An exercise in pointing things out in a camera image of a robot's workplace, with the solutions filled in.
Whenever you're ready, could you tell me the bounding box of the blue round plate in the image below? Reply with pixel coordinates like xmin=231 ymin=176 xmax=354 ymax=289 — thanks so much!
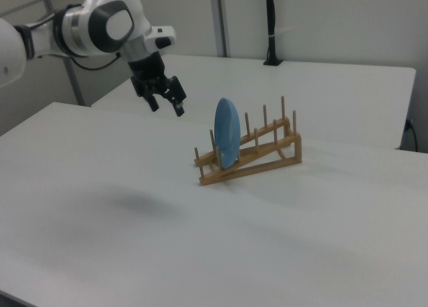
xmin=213 ymin=97 xmax=241 ymax=170

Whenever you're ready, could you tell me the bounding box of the wooden plate rack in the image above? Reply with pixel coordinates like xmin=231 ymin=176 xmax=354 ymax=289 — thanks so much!
xmin=193 ymin=95 xmax=304 ymax=187

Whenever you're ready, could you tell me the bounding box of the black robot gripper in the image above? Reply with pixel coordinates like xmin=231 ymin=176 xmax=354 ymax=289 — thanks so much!
xmin=128 ymin=52 xmax=187 ymax=118

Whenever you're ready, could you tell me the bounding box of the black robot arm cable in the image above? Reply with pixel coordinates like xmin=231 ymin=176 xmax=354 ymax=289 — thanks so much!
xmin=71 ymin=52 xmax=122 ymax=71

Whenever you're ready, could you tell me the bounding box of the black camera pole with white tie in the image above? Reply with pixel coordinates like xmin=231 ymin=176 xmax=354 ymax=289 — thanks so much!
xmin=263 ymin=0 xmax=284 ymax=67

